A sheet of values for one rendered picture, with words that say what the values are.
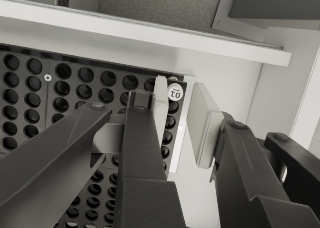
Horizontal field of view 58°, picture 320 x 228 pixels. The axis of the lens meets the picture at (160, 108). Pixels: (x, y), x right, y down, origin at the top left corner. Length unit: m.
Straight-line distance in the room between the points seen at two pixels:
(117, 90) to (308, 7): 0.44
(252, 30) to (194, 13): 0.23
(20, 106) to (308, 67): 0.23
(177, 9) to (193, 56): 0.84
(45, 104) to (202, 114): 0.14
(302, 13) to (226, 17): 0.56
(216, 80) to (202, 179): 0.12
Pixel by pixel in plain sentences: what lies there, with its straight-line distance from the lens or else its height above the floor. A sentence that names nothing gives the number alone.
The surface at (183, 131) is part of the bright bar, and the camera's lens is 0.30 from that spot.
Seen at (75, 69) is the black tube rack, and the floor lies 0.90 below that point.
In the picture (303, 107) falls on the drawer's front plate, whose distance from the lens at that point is 0.24.
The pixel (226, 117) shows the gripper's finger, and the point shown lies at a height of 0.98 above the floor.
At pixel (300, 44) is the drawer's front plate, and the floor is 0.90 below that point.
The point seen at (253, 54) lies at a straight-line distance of 0.25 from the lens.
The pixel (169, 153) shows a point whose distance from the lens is 0.26.
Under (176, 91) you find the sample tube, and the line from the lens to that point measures 0.22.
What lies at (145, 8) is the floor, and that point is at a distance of 1.13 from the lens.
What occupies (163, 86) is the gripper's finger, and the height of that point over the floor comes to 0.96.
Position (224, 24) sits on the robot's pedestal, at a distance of 1.14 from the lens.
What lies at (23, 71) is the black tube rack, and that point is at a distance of 0.26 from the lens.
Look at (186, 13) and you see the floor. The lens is 1.13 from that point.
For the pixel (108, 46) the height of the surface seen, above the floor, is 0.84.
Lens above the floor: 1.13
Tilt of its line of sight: 72 degrees down
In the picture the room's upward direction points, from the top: 179 degrees clockwise
